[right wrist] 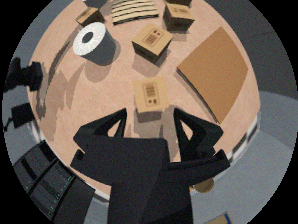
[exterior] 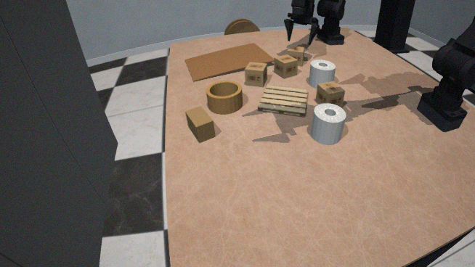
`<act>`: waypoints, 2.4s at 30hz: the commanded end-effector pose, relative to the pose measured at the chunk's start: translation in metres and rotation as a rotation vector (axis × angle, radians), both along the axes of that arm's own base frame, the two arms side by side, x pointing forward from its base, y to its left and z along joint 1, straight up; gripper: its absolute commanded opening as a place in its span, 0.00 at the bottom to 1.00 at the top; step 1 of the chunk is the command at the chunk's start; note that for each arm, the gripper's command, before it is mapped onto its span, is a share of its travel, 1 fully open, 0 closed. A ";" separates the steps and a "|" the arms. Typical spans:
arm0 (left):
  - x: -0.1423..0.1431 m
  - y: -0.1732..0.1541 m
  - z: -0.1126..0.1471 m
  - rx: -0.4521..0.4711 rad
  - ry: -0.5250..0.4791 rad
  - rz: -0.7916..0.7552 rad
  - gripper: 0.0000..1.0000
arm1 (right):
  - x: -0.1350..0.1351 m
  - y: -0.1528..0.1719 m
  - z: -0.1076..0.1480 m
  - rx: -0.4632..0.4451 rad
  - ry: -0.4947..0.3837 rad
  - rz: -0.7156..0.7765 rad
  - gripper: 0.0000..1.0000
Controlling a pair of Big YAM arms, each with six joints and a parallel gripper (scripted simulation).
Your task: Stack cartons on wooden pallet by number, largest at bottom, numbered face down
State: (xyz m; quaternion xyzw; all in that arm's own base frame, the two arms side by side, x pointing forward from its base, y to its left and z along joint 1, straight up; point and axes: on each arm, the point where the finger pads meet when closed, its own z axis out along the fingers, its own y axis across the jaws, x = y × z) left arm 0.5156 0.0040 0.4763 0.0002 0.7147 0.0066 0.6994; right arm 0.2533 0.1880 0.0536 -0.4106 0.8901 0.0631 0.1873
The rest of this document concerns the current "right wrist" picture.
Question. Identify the tan cardboard carton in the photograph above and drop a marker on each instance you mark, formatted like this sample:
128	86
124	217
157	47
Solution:
150	93
90	15
151	42

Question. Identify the brown open cylinder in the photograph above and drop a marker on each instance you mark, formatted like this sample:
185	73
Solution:
181	2

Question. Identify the small square wooden pallet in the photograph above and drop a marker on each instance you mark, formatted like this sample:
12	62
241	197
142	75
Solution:
134	7

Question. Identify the brown cardboard carton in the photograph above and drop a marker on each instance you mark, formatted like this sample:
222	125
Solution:
177	17

